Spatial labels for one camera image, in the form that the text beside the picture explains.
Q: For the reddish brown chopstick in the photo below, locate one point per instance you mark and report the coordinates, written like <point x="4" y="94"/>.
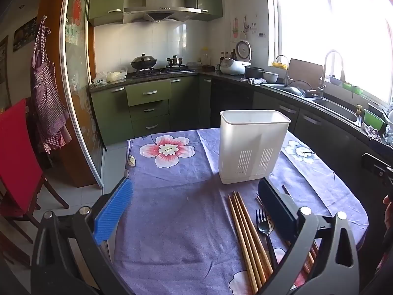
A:
<point x="310" y="253"/>

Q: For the dark wall picture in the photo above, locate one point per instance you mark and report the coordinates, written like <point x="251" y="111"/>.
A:
<point x="26" y="33"/>

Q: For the green plastic basin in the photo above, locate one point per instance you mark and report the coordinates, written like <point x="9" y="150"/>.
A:
<point x="373" y="120"/>

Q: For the grey bowl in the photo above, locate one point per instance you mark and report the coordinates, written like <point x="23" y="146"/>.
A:
<point x="270" y="76"/>

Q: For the grey dish cloth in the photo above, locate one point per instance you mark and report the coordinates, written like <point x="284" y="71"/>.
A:
<point x="253" y="81"/>

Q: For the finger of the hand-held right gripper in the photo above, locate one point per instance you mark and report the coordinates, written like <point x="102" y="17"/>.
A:
<point x="373" y="163"/>

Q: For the brown cutting board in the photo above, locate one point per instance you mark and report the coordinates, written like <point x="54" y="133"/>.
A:
<point x="305" y="70"/>

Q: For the checkered apron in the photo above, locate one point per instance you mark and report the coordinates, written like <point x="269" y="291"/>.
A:
<point x="46" y="98"/>

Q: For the orange wooden door frame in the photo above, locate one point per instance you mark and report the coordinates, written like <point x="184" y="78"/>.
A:
<point x="52" y="6"/>

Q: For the black fork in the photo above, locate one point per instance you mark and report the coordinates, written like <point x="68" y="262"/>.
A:
<point x="263" y="227"/>

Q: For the white plastic utensil holder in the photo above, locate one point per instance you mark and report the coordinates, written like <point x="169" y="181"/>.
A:
<point x="245" y="141"/>

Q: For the yellow sponge tray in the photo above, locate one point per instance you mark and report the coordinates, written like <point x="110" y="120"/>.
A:
<point x="280" y="65"/>

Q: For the open green drawer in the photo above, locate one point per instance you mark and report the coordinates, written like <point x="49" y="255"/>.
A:
<point x="149" y="93"/>

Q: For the green base cabinet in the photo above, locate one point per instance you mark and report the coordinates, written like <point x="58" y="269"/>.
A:
<point x="110" y="116"/>

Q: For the black pan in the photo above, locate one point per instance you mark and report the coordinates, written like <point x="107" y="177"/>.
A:
<point x="296" y="90"/>

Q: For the tall chrome faucet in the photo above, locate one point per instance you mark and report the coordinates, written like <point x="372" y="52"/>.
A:
<point x="325" y="67"/>

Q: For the steel kitchen sink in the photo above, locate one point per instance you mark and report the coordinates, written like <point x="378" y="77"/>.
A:
<point x="337" y="110"/>

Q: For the kitchen window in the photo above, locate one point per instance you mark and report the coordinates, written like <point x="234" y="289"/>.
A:
<point x="331" y="21"/>

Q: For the steel range hood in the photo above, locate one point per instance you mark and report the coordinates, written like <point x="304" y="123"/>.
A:
<point x="159" y="6"/>

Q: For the small chrome faucet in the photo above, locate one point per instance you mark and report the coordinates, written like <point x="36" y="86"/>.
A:
<point x="286" y="73"/>

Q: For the yellow oil jug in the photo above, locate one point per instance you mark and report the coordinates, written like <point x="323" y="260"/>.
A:
<point x="205" y="57"/>

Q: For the purple floral tablecloth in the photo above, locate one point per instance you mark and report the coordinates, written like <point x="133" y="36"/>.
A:
<point x="178" y="206"/>

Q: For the white plastic bag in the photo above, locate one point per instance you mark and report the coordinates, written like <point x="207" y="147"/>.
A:
<point x="116" y="76"/>

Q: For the black gas stove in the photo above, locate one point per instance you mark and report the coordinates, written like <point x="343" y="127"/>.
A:
<point x="162" y="70"/>

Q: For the green plastic tray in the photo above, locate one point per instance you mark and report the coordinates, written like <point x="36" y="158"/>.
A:
<point x="352" y="88"/>

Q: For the small black pot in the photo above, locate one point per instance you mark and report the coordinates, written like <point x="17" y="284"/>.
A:
<point x="175" y="60"/>

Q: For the wooden chair red cover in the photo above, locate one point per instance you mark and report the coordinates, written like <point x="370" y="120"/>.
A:
<point x="18" y="159"/>

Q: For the black wok with lid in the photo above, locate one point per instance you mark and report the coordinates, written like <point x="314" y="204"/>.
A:
<point x="143" y="62"/>

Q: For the dark sauce bottle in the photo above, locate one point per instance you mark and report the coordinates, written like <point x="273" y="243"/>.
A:
<point x="222" y="58"/>
<point x="233" y="54"/>

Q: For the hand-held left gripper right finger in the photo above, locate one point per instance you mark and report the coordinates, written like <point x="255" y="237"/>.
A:
<point x="276" y="209"/>

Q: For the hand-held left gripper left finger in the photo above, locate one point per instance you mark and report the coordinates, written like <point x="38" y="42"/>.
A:
<point x="113" y="209"/>

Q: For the person's right hand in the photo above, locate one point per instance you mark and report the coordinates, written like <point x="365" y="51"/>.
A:
<point x="388" y="206"/>

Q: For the white rice cooker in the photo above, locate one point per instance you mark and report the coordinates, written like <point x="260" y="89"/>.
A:
<point x="233" y="66"/>

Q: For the floral sliding glass door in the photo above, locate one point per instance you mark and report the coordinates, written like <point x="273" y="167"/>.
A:
<point x="79" y="67"/>

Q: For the dark brown chopstick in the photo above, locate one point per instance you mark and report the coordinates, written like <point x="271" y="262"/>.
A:
<point x="259" y="199"/>

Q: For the black cooking pot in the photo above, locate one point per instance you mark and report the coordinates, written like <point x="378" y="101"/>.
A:
<point x="254" y="73"/>

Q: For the brass tap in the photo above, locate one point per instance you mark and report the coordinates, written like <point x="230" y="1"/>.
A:
<point x="358" y="110"/>

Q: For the small patterned plastic bag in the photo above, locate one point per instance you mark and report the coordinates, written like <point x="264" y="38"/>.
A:
<point x="99" y="80"/>

